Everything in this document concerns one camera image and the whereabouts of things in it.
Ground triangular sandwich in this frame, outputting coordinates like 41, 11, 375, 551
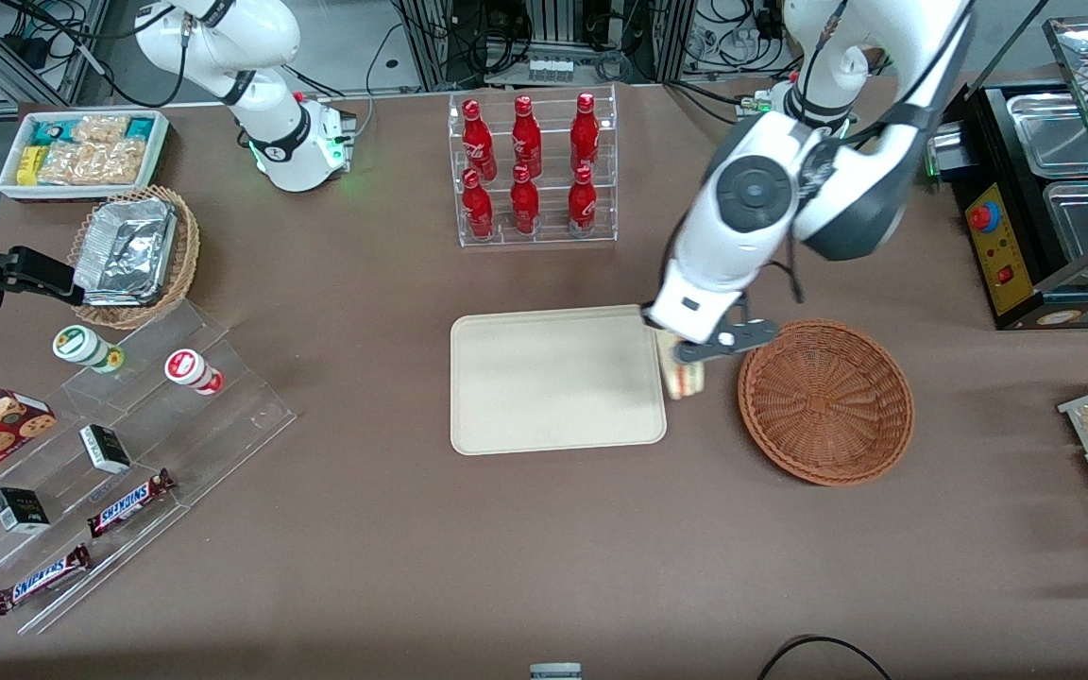
655, 328, 707, 400

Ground cream plastic tray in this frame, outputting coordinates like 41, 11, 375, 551
450, 304, 668, 456

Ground wicker basket with foil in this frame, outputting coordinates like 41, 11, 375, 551
67, 185, 201, 331

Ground brown round wicker basket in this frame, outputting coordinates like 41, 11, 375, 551
738, 319, 915, 487

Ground green lid snack cup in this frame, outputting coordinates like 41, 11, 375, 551
53, 325, 125, 373

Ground aluminium foil container stack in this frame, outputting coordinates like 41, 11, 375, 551
73, 198, 178, 307

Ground white rectangular snack bin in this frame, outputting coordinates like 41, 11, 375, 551
0, 110, 170, 203

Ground large rice cracker bag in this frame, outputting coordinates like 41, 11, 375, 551
39, 140, 145, 186

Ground red cola bottle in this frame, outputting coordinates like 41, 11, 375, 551
510, 164, 541, 235
512, 94, 543, 179
568, 165, 598, 237
461, 168, 495, 240
462, 98, 497, 182
570, 92, 601, 173

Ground clear acrylic bottle rack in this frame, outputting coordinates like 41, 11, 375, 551
448, 85, 619, 248

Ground small rice cracker bag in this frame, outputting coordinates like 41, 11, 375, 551
72, 115, 129, 145

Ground red lid snack cup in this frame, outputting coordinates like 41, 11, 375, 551
164, 348, 224, 396

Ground small black box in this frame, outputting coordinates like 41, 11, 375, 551
79, 424, 132, 474
0, 487, 51, 534

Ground clear acrylic stepped stand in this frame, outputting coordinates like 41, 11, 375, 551
0, 300, 298, 636

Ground snickers chocolate bar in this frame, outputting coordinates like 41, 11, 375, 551
87, 469, 176, 539
0, 543, 93, 616

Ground black food warmer machine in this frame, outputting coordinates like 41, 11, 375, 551
926, 17, 1088, 332

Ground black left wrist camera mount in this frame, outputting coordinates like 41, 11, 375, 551
674, 319, 781, 366

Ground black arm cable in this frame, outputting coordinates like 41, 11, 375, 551
783, 236, 806, 304

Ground black table edge cable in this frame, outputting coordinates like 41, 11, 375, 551
757, 635, 894, 680

